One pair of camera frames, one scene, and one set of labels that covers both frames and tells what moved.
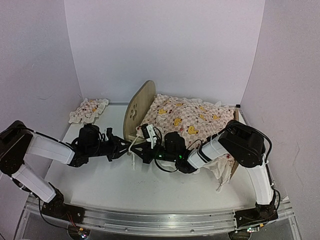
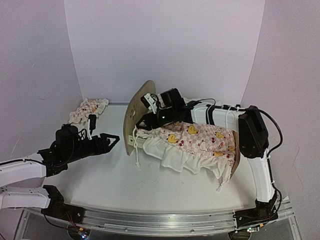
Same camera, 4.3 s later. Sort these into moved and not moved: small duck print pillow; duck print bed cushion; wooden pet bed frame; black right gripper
Moved: black right gripper; duck print bed cushion
Not moved: wooden pet bed frame; small duck print pillow
